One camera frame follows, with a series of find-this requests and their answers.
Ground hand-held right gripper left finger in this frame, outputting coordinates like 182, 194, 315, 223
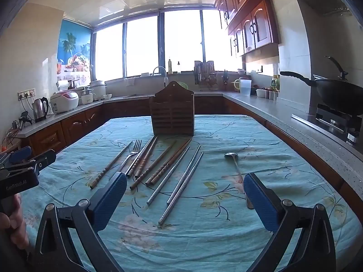
34, 172, 128, 272

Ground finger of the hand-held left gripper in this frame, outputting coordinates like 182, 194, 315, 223
0, 146, 32, 166
7, 150, 56, 174

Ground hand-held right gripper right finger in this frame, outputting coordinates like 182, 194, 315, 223
243, 173, 345, 272

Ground brown wooden chopstick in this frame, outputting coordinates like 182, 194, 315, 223
145, 139, 191, 186
90, 141, 133, 190
148, 140, 193, 188
134, 136, 159, 180
130, 141, 177, 190

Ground dark wooden chopstick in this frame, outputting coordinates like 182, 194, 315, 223
125, 136, 156, 178

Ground steel spoon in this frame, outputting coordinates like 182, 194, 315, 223
224, 152, 255, 210

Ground steel fork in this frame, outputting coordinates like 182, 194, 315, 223
117, 139, 142, 175

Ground steel chopstick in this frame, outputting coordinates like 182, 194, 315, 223
167, 144, 201, 204
158, 152, 204, 226
146, 146, 190, 206

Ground wooden utensil holder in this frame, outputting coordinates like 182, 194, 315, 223
149, 81, 195, 136

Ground dish rack with utensils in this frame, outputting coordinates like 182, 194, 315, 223
194, 60, 217, 87

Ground person's left hand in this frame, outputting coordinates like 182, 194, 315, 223
0, 195, 29, 249

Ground steel electric kettle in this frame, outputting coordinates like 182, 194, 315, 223
32, 97, 49, 123

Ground white pink rice cooker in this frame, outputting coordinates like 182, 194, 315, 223
50, 91, 79, 114

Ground teal floral tablecloth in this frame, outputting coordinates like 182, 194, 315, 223
21, 115, 355, 272

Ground small white cooker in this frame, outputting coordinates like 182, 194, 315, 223
81, 87, 94, 105

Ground large white pot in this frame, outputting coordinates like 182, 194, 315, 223
89, 80, 107, 101

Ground gas stove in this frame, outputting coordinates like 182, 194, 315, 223
292, 103, 363, 148

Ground white seasoning jars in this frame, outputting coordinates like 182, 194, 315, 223
255, 88, 280, 101

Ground curved sink faucet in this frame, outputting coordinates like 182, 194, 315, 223
153, 66, 169, 88

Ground black wok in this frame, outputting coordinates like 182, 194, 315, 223
280, 71, 363, 111

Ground kitchen window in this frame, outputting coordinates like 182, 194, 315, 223
92, 8, 241, 81

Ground wall socket strip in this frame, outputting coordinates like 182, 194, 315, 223
17, 88, 36, 100

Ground tropical wall poster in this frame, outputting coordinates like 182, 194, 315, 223
57, 20, 93, 81

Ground wooden wall cabinets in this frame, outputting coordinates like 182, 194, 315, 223
214, 0, 281, 57

